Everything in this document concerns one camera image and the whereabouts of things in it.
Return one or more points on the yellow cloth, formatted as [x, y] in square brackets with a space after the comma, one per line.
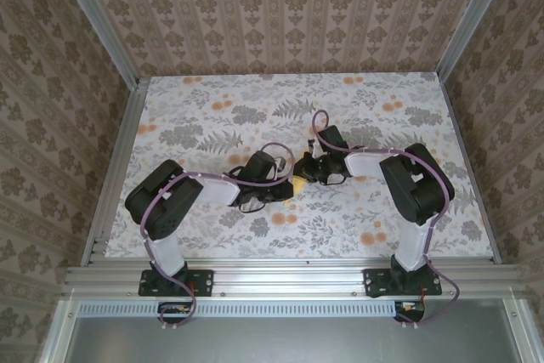
[299, 184]

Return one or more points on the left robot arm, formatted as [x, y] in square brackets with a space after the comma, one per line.
[168, 252]

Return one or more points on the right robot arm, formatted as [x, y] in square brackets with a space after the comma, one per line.
[410, 248]

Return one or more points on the floral patterned tablecloth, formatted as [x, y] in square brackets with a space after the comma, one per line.
[340, 218]

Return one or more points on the grey metal panel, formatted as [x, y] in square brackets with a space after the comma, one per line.
[289, 342]

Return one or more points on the black connector module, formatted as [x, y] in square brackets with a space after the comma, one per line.
[410, 312]
[174, 314]

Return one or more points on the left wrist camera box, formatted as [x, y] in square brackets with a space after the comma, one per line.
[261, 165]

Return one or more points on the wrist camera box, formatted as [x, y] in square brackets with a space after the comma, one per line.
[261, 165]
[332, 137]

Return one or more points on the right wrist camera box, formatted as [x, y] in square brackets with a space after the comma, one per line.
[332, 137]

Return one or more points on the aluminium frame crossbar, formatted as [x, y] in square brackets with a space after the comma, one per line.
[289, 280]

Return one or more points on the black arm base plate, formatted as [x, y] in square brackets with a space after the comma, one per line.
[204, 282]
[374, 282]

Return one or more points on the aluminium table side rail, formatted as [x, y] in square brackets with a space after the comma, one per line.
[115, 176]

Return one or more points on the aluminium frame post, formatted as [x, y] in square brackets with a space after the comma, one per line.
[102, 18]
[472, 18]

